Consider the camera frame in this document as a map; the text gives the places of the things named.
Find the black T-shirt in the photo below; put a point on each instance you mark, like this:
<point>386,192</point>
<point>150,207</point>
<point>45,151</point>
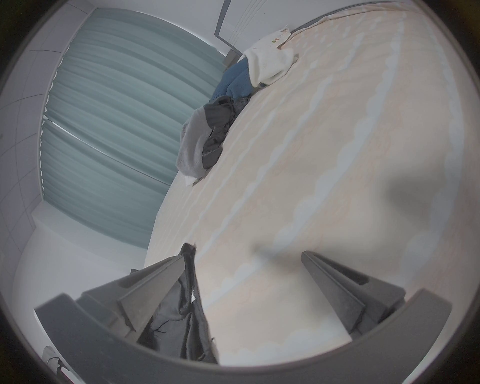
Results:
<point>180,330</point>

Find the pile of clothes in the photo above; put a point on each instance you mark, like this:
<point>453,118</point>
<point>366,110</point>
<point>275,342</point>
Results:
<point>210,131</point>

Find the white printed pillow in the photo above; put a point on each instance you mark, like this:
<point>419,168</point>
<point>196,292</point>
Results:
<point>270,39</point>

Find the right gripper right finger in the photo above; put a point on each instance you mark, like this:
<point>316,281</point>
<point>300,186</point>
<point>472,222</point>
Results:
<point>337,300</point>

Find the grey bedside table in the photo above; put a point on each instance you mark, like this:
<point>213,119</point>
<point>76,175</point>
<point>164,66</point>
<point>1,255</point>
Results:
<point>233,59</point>

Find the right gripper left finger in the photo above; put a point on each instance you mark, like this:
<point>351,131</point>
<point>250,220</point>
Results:
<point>150,296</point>

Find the blue-green curtain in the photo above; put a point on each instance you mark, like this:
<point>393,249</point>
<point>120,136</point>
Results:
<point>105,176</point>
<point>131,75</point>

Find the bed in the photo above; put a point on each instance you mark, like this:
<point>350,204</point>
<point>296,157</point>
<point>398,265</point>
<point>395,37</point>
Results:
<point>337,150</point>

